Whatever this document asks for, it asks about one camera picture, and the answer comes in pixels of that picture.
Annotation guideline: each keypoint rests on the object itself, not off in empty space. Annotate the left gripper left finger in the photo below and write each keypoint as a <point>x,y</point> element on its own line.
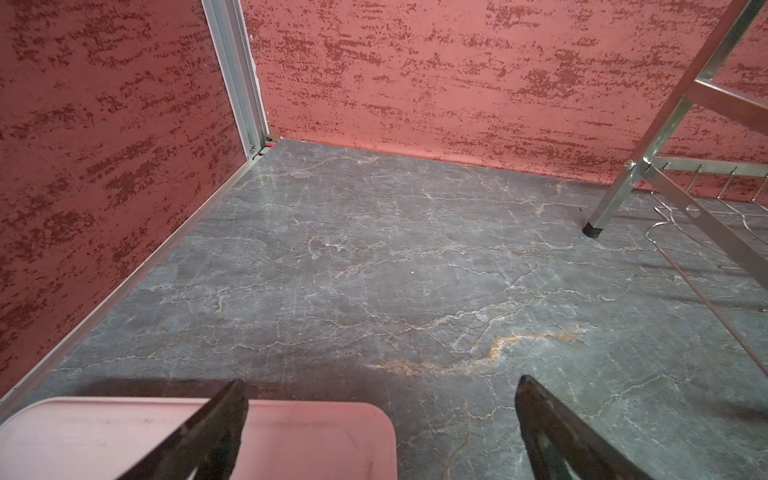
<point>205,446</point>

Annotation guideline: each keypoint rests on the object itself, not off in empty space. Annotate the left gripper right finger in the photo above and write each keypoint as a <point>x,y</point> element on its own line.
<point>560,445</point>

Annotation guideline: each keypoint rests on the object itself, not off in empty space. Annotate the chrome two-tier dish rack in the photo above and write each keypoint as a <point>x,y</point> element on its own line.
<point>706,190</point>

